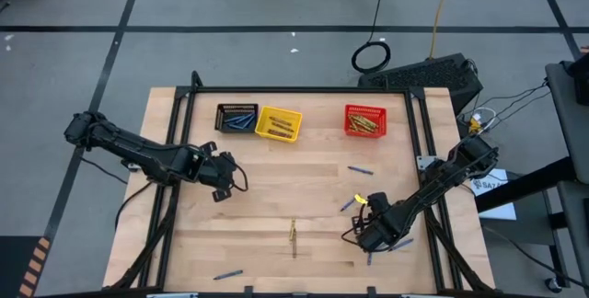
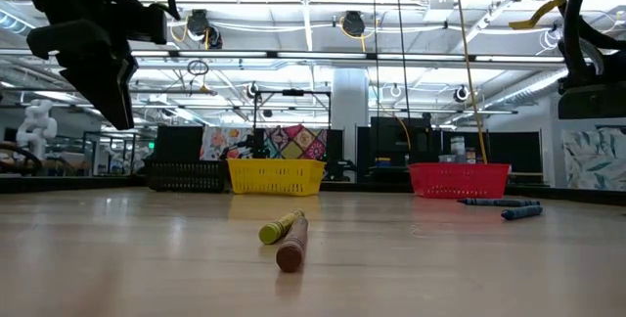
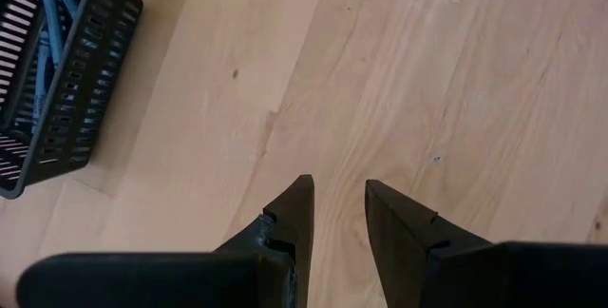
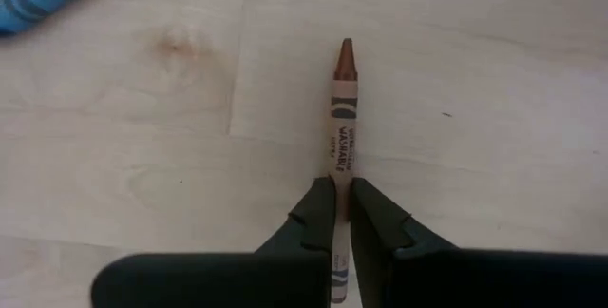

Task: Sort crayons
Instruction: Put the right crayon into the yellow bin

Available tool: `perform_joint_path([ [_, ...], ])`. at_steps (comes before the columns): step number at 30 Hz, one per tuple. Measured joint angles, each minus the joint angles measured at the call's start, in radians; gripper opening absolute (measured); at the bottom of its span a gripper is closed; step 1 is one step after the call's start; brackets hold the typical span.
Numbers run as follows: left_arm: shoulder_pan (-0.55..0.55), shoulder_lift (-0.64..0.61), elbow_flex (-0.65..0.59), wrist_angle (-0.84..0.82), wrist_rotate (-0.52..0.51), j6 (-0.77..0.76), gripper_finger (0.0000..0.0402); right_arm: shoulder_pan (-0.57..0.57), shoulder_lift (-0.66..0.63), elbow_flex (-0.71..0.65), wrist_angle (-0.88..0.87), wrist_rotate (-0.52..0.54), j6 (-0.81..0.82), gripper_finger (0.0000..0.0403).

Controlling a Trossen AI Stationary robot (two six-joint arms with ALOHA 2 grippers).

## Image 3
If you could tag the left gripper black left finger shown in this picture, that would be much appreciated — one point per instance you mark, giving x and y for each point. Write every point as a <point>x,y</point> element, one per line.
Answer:
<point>190,279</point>

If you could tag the black slotted plastic basket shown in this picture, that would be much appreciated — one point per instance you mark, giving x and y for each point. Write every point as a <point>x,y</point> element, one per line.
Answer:
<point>95,61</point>

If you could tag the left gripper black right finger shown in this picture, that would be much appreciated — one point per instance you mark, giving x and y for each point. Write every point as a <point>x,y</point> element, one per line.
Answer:
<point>475,279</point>

